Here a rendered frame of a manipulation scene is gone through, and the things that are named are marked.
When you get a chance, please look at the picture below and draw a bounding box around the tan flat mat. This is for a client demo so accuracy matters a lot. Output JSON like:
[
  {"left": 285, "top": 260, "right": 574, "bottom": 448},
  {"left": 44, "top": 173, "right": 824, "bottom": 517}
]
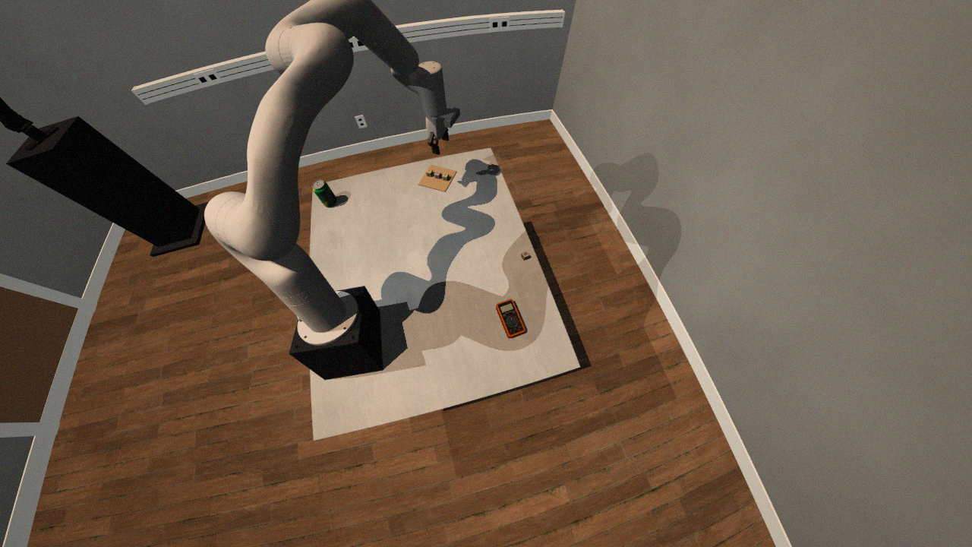
[{"left": 418, "top": 165, "right": 456, "bottom": 192}]

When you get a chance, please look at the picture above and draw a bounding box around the green drink can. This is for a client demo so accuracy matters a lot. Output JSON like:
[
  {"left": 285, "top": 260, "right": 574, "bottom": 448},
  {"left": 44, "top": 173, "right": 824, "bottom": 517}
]
[{"left": 312, "top": 180, "right": 337, "bottom": 207}]

